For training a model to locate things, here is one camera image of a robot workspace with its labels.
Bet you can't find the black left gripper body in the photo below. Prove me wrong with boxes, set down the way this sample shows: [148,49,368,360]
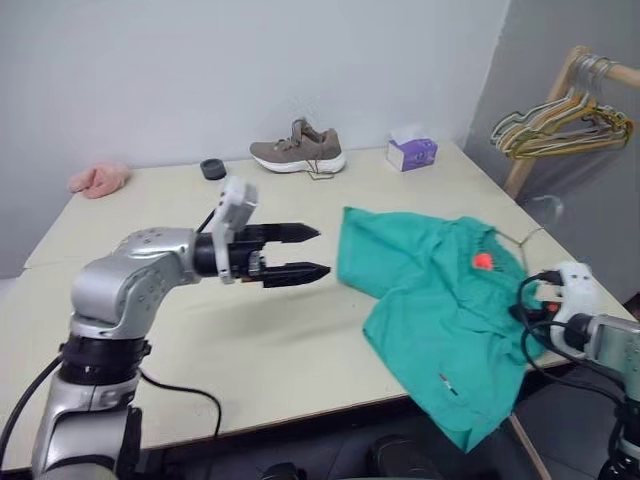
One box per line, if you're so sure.
[227,224,270,287]

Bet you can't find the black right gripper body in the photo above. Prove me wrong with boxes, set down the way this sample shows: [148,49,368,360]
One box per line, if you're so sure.
[534,284,564,324]

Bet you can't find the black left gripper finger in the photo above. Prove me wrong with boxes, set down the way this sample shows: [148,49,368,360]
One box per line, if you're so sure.
[262,261,332,290]
[263,222,321,246]

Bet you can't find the green wire hanger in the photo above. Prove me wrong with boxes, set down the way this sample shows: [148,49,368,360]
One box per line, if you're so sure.
[494,194,567,275]

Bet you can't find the green t-shirt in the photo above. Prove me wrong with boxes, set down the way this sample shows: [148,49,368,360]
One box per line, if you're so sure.
[335,205,549,454]

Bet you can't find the brown sneaker with white sole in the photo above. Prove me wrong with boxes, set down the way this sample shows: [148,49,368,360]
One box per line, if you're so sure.
[248,117,347,181]

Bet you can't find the black round cap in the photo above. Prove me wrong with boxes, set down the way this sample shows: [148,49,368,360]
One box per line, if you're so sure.
[199,157,229,181]

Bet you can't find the hangers on wooden rack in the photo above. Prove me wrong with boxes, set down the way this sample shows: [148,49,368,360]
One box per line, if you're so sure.
[503,45,640,201]

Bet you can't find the wooden table leg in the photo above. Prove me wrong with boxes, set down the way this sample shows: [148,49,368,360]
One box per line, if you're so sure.
[507,414,551,480]

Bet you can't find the purple tissue box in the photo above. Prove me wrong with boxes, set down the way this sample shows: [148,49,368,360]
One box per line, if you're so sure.
[384,125,440,174]

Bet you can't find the pink fluffy slippers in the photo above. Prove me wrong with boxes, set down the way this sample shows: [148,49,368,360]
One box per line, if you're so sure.
[67,162,134,200]

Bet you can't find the large dark rounded shape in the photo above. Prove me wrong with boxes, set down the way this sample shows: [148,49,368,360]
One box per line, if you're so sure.
[368,434,427,480]

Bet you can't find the small dark rounded shape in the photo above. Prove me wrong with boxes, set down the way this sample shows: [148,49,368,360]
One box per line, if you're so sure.
[261,462,307,480]

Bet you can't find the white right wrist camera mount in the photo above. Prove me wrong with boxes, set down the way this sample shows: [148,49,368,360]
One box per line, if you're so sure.
[542,261,596,351]

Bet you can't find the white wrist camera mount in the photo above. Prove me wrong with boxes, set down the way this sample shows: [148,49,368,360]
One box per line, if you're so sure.
[207,175,259,285]
[542,261,596,351]

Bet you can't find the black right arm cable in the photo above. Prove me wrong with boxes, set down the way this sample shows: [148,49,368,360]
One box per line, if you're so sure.
[514,269,631,406]

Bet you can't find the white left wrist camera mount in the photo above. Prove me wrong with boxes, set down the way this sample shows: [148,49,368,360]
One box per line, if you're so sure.
[207,175,259,285]

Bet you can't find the yellow wire hanger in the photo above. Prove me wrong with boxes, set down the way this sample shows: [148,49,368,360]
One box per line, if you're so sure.
[499,89,634,161]

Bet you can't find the grey wire hanger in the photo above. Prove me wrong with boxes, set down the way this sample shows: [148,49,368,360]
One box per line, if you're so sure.
[509,54,631,146]

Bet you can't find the white wire hanger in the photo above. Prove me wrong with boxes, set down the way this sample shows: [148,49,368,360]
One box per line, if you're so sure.
[489,54,629,151]

